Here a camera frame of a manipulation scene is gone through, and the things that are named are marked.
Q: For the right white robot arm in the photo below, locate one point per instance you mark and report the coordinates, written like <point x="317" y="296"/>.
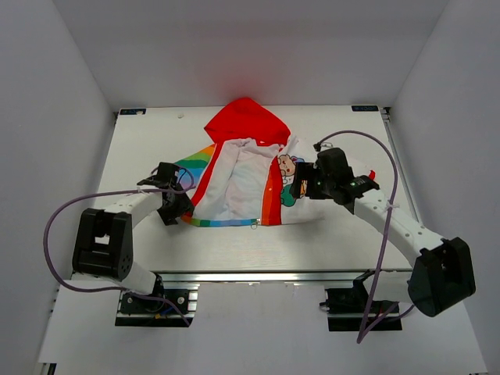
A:
<point x="442" y="270"/>

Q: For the aluminium table front rail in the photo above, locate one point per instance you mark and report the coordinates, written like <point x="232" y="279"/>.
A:
<point x="257" y="277"/>

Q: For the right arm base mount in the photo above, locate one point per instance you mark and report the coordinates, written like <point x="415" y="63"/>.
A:
<point x="345" y="301"/>

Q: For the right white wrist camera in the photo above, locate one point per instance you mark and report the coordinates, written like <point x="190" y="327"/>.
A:
<point x="322" y="146"/>

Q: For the blue corner label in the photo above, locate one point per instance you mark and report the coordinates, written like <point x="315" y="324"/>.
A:
<point x="364" y="108"/>
<point x="132" y="112"/>

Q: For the right blue corner label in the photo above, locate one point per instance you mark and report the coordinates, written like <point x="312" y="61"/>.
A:
<point x="364" y="108"/>

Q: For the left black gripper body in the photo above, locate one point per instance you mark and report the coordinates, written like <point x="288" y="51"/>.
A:
<point x="180" y="205"/>

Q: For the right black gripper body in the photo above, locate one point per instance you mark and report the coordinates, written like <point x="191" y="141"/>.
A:
<point x="322" y="184"/>

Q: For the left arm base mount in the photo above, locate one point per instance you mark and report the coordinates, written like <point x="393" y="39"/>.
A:
<point x="138" y="312"/>

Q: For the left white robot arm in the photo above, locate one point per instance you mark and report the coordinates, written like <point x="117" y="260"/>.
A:
<point x="105" y="247"/>

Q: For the red white rainbow kids jacket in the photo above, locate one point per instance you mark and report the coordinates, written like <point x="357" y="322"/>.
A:
<point x="244" y="177"/>

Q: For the left blue corner label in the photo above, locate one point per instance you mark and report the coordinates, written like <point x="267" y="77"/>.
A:
<point x="132" y="112"/>

